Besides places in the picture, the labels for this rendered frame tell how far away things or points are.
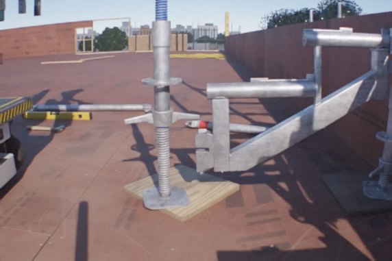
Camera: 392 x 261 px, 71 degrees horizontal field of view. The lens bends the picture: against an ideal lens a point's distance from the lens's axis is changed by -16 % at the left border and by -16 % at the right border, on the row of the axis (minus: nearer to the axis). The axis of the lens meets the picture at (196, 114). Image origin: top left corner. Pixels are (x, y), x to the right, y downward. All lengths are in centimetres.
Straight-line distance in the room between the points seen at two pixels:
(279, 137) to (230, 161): 17
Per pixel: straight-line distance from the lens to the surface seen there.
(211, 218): 101
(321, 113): 102
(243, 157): 100
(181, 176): 125
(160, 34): 93
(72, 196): 118
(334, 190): 120
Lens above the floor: 53
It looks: 13 degrees down
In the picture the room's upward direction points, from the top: straight up
